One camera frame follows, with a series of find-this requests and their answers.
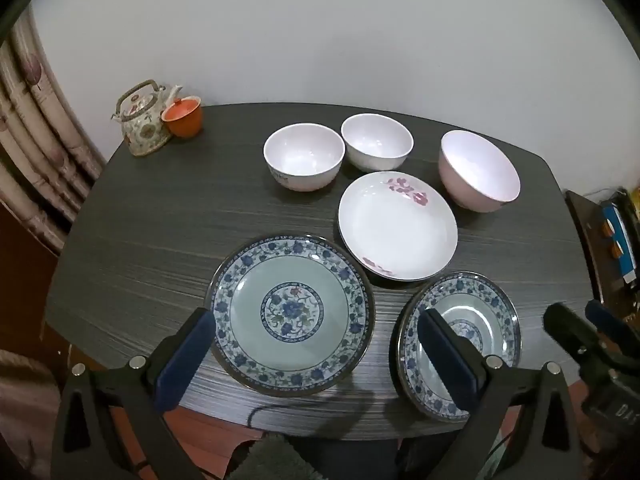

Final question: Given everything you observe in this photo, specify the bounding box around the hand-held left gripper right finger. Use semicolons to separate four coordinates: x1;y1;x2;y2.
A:
417;308;586;480

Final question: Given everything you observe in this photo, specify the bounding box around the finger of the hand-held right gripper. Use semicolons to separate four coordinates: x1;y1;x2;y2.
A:
544;302;608;376
586;300;640;358

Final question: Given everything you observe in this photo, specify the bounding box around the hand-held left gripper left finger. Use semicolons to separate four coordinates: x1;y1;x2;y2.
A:
50;307;217;480

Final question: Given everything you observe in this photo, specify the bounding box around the small blue floral plate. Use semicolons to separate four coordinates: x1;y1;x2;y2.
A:
397;271;522;422

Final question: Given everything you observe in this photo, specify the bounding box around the large blue floral plate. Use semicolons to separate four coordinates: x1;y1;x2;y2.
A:
210;233;377;398

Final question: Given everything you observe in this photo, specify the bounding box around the white plate with pink roses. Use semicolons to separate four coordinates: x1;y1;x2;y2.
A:
338;171;459;282

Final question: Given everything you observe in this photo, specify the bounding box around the large pink bowl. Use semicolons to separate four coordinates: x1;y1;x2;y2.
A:
438;130;521;214

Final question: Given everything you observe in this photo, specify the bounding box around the white bowl with blue base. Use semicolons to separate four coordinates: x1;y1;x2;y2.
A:
341;113;414;171

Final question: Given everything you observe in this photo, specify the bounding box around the white bowl with pink base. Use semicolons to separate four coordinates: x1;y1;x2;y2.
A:
263;123;346;193

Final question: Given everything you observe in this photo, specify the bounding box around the dark side cabinet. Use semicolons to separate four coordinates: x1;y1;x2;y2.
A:
565;189;640;311

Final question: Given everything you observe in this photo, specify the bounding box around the blue and orange box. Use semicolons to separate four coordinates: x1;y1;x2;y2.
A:
599;199;640;285

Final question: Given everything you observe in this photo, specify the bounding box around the grey fleece clothing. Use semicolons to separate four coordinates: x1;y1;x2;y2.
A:
225;432;303;480

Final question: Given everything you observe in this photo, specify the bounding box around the pink cushion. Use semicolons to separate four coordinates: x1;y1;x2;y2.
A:
0;350;66;480

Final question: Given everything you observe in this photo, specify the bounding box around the brown wooden cabinet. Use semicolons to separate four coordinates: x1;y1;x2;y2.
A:
0;200;68;366

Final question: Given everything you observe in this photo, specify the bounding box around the floral ceramic teapot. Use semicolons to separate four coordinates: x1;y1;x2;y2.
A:
111;79;183;157

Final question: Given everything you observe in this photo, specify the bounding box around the orange lidded tea cup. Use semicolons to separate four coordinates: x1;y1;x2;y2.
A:
161;96;203;139

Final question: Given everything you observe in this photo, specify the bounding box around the beige patterned curtain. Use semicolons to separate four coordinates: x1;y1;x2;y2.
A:
0;15;107;256

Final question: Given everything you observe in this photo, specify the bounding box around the black cable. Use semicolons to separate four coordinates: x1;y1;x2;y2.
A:
245;395;351;431

